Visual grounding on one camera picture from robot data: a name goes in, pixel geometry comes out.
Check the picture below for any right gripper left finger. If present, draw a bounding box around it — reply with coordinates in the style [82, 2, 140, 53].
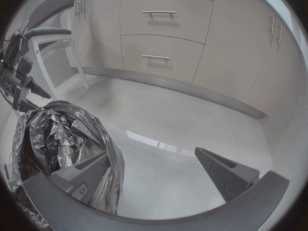
[52, 150, 111, 204]

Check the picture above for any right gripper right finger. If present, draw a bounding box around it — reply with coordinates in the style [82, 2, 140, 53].
[194, 147, 261, 203]

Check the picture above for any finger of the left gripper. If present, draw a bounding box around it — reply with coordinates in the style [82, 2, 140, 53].
[30, 80, 51, 99]
[18, 100, 42, 112]

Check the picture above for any black plastic bag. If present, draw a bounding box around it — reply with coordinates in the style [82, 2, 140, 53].
[9, 100, 125, 231]

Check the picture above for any white chair with grey seat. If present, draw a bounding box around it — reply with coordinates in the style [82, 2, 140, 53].
[24, 0, 91, 102]

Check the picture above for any beige cabinet with drawers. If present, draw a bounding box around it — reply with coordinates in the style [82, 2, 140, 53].
[61, 0, 304, 120]

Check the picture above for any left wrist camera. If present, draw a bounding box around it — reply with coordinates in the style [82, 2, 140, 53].
[17, 57, 33, 79]

